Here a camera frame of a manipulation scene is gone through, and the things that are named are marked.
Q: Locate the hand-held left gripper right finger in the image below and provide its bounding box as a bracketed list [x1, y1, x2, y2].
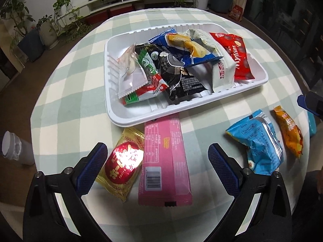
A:
[204, 143, 294, 242]

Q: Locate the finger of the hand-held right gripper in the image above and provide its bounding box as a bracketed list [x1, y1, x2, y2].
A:
[297, 91, 323, 122]

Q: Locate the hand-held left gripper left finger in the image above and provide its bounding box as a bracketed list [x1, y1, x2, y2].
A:
[22, 142, 111, 242]

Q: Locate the orange snack packet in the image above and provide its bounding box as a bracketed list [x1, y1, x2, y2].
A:
[273, 105, 304, 159]

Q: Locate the gold packet with red label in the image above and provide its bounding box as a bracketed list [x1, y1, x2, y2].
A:
[95, 127, 146, 202]

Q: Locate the light blue snack packet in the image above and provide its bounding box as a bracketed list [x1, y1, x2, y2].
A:
[225, 109, 285, 176]

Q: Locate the pink snack packet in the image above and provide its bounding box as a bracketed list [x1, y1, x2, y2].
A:
[138, 113, 193, 206]

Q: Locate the white plastic tray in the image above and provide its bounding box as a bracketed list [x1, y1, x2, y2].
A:
[104, 22, 268, 127]

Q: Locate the red chocolate ball packet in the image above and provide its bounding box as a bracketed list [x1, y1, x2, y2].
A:
[209, 32, 254, 80]

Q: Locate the black snack packet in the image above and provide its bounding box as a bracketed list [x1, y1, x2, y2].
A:
[136, 44, 213, 105]

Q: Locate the white grey snack packet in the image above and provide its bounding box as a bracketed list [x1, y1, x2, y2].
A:
[182, 28, 236, 93]

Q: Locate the clear white bread packet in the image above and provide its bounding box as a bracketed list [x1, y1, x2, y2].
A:
[117, 44, 149, 99]

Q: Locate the green red white packet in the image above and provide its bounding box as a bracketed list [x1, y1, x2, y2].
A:
[123, 50, 169, 105]

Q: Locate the blue packet with yellow cake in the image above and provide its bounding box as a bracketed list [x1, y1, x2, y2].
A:
[148, 28, 224, 68]

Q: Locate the white cylindrical trash can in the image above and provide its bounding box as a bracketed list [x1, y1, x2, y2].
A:
[1, 130, 36, 166]

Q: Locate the dark glass sliding door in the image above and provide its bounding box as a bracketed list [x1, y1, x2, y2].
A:
[242, 0, 323, 89]

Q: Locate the red paper bag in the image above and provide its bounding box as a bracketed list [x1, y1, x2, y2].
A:
[229, 4, 243, 22]

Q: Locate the tall plant in dark pot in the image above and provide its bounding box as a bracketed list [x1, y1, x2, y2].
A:
[0, 0, 45, 62]

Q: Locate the small plant in white pot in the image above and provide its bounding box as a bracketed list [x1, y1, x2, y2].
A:
[36, 15, 60, 50]

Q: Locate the red storage box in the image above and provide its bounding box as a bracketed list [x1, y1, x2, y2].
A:
[84, 10, 109, 25]
[109, 5, 133, 19]

